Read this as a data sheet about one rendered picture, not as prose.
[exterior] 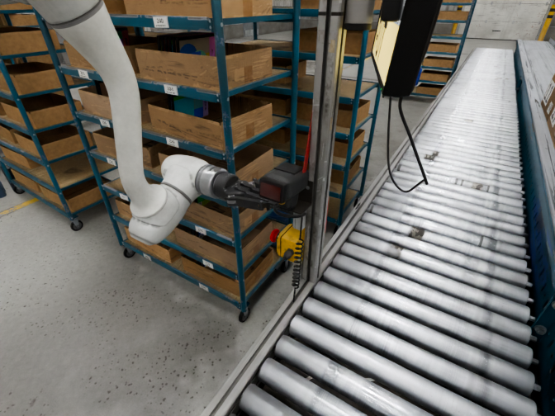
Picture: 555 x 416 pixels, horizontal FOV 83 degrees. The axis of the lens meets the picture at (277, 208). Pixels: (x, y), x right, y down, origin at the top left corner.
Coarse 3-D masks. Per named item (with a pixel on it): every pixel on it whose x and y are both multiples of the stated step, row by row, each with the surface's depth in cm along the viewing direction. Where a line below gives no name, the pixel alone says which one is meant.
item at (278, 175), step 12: (276, 168) 66; (288, 168) 66; (300, 168) 67; (264, 180) 62; (276, 180) 62; (288, 180) 62; (300, 180) 65; (264, 192) 63; (276, 192) 62; (288, 192) 63; (276, 204) 70; (288, 204) 69
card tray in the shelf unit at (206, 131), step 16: (160, 112) 122; (176, 112) 116; (208, 112) 145; (240, 112) 137; (256, 112) 119; (160, 128) 126; (176, 128) 120; (192, 128) 115; (208, 128) 110; (240, 128) 114; (256, 128) 122; (208, 144) 114; (224, 144) 110
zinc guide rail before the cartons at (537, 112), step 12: (528, 72) 254; (528, 84) 217; (528, 96) 195; (540, 108) 170; (540, 120) 154; (540, 132) 140; (540, 144) 128; (552, 144) 128; (540, 156) 119; (552, 156) 118; (552, 168) 110; (552, 180) 103; (552, 192) 96; (552, 204) 91; (552, 216) 87
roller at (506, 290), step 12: (360, 240) 100; (372, 240) 99; (384, 252) 97; (396, 252) 95; (408, 252) 95; (420, 264) 92; (432, 264) 91; (444, 264) 90; (444, 276) 90; (456, 276) 88; (468, 276) 87; (480, 276) 86; (480, 288) 86; (492, 288) 84; (504, 288) 83; (516, 288) 83; (516, 300) 82; (528, 300) 82
